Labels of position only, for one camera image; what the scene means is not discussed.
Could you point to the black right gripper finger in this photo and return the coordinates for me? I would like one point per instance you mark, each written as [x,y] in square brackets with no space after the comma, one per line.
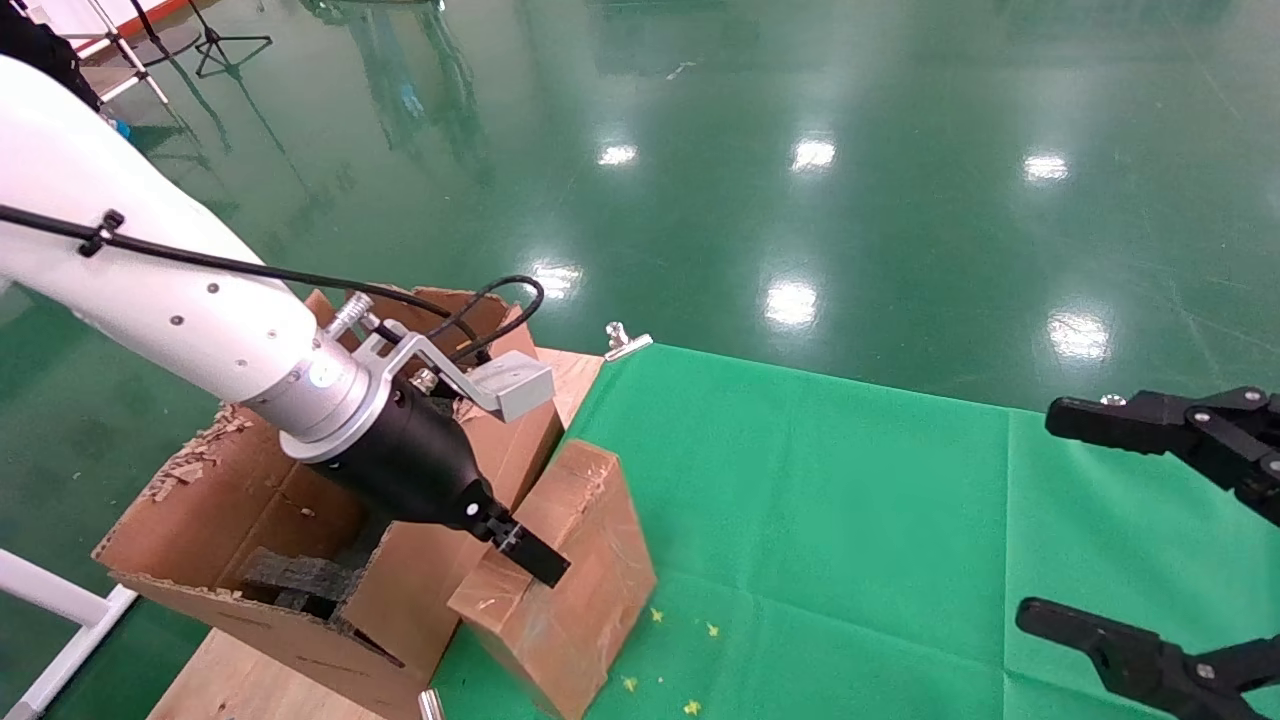
[1150,425]
[1140,660]

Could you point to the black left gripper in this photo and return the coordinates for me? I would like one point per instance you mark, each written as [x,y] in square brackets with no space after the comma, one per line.
[420,460]

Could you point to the small brown cardboard box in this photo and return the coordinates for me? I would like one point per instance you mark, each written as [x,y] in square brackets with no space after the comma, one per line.
[590,560]

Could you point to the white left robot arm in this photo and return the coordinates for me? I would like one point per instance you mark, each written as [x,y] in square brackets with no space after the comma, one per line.
[120,260]

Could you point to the large open cardboard carton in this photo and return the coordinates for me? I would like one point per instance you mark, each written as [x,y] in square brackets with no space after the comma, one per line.
[400,620]

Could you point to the black foam insert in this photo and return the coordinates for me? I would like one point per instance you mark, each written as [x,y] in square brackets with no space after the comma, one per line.
[300,575]

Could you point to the green table cloth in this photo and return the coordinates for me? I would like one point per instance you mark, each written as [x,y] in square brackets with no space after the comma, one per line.
[850,520]

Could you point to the black tripod stand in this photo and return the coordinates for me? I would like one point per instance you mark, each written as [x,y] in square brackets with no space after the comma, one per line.
[214,42]

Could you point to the person in black clothes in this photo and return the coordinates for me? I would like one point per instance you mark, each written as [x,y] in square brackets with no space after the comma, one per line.
[40,45]

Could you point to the white desk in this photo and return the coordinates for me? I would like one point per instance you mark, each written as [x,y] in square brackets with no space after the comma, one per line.
[70,15]

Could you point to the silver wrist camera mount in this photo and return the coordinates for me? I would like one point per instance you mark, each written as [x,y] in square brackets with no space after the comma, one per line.
[510,385]

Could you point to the white metal frame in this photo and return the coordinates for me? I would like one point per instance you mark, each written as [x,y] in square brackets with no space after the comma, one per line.
[60,595]

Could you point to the black post stand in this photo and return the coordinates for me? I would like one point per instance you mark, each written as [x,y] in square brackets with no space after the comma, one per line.
[175,42]

